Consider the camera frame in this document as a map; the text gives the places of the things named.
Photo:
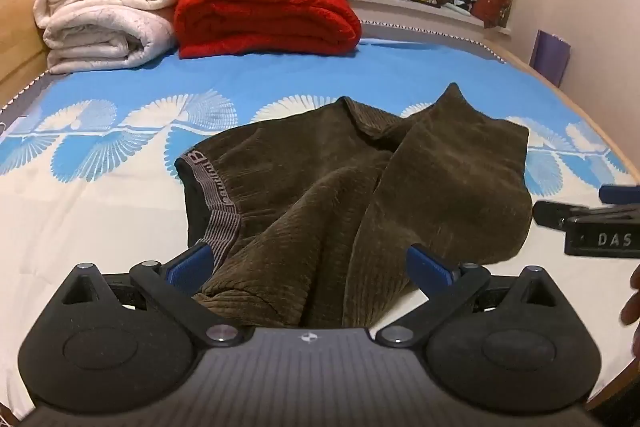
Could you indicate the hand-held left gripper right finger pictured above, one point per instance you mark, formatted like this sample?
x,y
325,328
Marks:
x,y
430,269

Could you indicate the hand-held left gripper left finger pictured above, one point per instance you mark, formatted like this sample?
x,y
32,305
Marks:
x,y
192,268

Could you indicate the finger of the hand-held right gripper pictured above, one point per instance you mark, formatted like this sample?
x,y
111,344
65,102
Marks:
x,y
620,194
550,212

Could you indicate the person's right hand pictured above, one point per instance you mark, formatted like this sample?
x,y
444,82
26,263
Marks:
x,y
632,307

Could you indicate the purple box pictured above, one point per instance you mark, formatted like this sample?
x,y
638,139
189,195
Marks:
x,y
550,57

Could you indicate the grey windowsill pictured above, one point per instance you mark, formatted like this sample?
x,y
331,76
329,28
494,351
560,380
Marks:
x,y
400,14

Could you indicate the red folded blanket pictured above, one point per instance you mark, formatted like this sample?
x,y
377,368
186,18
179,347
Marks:
x,y
265,17

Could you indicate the white folded quilt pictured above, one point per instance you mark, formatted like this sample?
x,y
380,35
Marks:
x,y
100,17

